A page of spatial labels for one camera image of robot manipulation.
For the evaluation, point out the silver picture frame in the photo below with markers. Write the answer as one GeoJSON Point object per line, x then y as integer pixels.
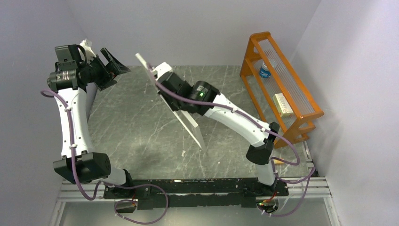
{"type": "Point", "coordinates": [185, 118]}

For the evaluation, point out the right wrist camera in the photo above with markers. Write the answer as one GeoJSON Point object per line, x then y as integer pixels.
{"type": "Point", "coordinates": [161, 71]}

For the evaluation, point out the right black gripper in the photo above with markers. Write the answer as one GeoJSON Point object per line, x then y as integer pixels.
{"type": "Point", "coordinates": [173, 106]}

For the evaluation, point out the orange wooden shelf rack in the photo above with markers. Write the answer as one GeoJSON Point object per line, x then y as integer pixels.
{"type": "Point", "coordinates": [261, 48]}

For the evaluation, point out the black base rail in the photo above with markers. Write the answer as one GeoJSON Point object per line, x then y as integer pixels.
{"type": "Point", "coordinates": [158, 193]}

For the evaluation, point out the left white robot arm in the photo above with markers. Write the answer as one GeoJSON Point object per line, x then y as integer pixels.
{"type": "Point", "coordinates": [79, 160]}

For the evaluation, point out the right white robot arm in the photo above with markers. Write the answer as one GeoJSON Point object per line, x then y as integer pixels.
{"type": "Point", "coordinates": [206, 100]}

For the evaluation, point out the blue white can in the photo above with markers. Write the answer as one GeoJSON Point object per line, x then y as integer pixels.
{"type": "Point", "coordinates": [264, 72]}

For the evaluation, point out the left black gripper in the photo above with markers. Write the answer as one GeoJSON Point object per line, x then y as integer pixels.
{"type": "Point", "coordinates": [107, 80]}

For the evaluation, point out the yellow stick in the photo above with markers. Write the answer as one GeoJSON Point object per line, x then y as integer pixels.
{"type": "Point", "coordinates": [278, 162]}

